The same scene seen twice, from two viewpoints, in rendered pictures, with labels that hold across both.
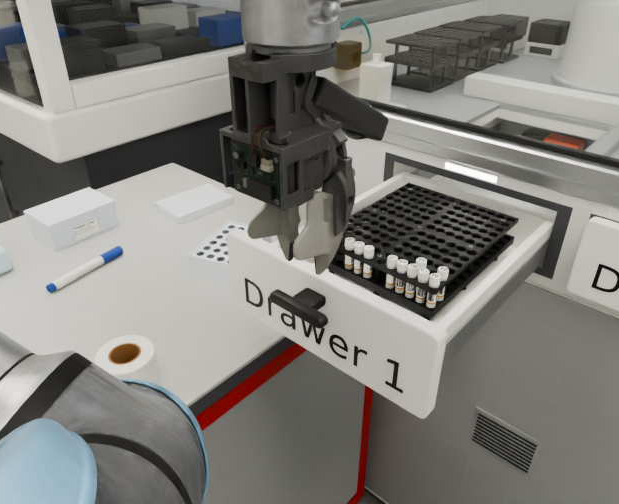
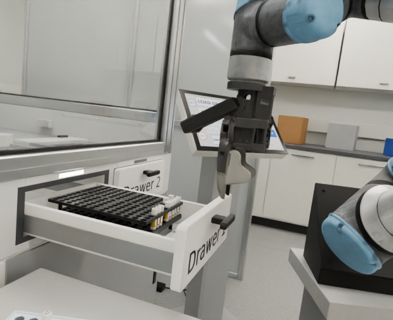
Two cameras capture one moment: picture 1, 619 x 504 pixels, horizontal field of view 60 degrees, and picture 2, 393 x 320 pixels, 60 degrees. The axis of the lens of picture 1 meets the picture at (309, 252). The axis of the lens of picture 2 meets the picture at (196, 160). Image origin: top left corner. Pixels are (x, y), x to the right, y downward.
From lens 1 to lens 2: 0.95 m
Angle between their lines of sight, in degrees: 104
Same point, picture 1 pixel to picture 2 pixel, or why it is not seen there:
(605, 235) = (124, 173)
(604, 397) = not seen: hidden behind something
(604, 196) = (117, 158)
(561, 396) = (113, 268)
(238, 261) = (188, 244)
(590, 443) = (122, 279)
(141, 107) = not seen: outside the picture
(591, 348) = not seen: hidden behind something
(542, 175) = (100, 159)
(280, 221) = (228, 176)
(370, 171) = (4, 213)
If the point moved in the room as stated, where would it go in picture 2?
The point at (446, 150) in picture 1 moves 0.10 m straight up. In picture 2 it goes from (60, 165) to (63, 118)
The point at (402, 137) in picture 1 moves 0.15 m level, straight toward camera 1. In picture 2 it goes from (32, 169) to (112, 174)
